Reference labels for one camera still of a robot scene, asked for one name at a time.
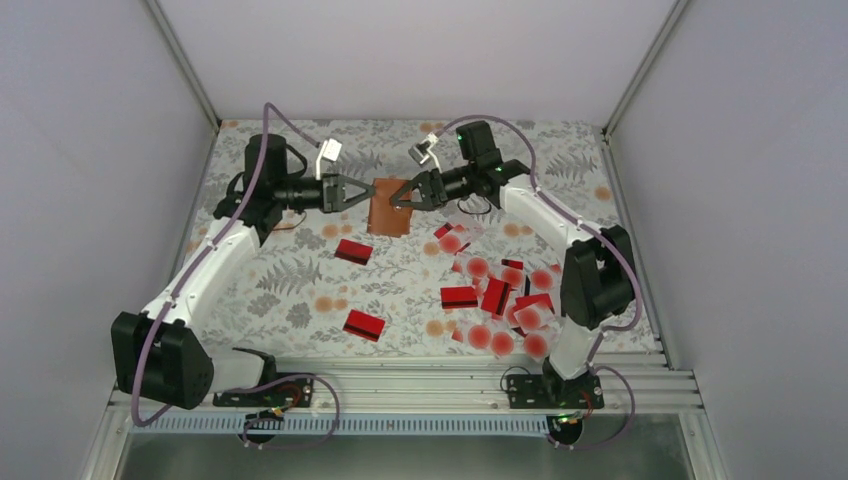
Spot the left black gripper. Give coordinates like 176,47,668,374
274,172,374,214

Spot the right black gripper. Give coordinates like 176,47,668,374
390,162,476,212

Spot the brown leather card holder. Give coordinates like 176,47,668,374
366,178,413,238

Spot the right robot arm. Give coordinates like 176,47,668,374
390,115,643,407

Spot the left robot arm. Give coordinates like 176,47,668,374
111,134,376,409

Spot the red card upper left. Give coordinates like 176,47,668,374
334,239,373,266

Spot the white card red circle top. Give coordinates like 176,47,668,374
434,214,485,254

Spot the white card red circle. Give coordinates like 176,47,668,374
512,293,556,332
434,214,485,254
489,331,515,358

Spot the red card centre pile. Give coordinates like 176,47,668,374
440,286,478,310

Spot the red card lower left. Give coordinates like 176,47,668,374
342,310,386,342

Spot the red card black stripe pile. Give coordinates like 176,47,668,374
480,278,513,316

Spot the white card red circle bottom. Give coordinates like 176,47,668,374
489,331,515,358

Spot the white card red circle right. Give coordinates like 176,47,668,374
512,293,556,332

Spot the floral patterned table mat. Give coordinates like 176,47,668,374
186,120,620,358

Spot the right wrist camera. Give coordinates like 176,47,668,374
408,132,442,172

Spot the aluminium rail frame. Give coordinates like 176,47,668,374
109,364,705,415

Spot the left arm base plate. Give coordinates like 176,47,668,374
212,373,315,409

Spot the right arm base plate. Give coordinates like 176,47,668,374
505,372,605,410

